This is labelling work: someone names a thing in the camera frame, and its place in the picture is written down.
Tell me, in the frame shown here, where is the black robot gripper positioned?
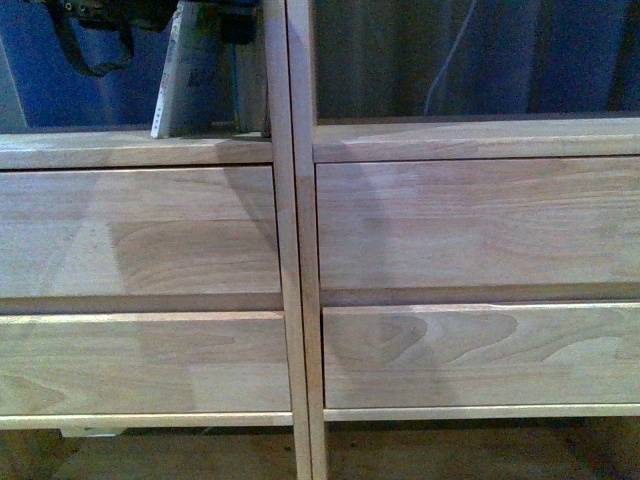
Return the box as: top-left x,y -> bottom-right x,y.
43,0 -> 261,44

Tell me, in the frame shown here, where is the stack of books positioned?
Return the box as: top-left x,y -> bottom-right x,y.
151,1 -> 232,139

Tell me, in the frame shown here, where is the left wooden shelf unit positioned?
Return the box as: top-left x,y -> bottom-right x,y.
1,1 -> 313,479

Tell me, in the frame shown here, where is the wooden shelf unit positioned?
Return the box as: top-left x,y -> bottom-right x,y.
287,1 -> 639,476
1,1 -> 313,479

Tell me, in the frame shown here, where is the right wooden shelf unit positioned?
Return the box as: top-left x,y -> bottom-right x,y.
287,1 -> 639,476

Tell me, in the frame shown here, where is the upper left wooden drawer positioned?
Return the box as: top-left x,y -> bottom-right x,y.
1,166 -> 280,298

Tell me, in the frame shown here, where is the wooden drawer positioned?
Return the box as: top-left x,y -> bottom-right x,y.
1,166 -> 280,298
323,302 -> 639,409
1,312 -> 291,416
316,157 -> 639,290

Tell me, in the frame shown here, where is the lower left wooden drawer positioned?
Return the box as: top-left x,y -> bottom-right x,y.
1,312 -> 291,416

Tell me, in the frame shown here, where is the upper right wooden drawer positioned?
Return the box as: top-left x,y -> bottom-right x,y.
316,157 -> 639,290

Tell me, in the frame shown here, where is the lower right wooden drawer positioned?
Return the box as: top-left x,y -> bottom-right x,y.
323,302 -> 639,409

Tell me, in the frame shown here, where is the black cable loop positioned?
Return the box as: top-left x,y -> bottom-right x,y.
51,14 -> 136,78

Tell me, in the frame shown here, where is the thin white cable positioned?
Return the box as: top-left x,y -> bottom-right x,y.
424,0 -> 479,116

